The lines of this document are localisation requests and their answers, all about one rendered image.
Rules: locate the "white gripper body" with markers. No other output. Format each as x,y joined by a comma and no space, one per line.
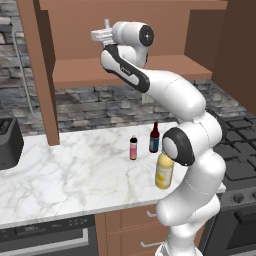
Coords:
101,34

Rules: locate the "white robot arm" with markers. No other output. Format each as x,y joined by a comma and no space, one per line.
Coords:
181,96

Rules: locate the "brown wooden cabinet door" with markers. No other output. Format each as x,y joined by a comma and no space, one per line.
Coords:
238,50
45,83

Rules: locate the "small pink drink bottle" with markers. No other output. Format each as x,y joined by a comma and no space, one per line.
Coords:
133,149

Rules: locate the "dark brown beer bottle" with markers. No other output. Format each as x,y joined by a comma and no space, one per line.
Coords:
154,141

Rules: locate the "black toaster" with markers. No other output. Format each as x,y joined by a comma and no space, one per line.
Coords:
9,143

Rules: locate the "yellow juice bottle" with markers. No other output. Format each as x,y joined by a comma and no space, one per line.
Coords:
164,173

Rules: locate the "brown wooden drawer front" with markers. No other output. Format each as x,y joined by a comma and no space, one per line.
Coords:
136,216
133,243

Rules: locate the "black stove with oven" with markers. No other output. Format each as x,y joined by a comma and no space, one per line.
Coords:
238,160

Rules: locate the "black dishwasher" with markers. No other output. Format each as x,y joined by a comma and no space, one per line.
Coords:
46,236

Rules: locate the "black stove knob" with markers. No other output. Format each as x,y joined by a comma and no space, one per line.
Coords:
253,194
237,198

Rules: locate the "open wooden wall cabinet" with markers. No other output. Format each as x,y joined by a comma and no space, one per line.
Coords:
80,66

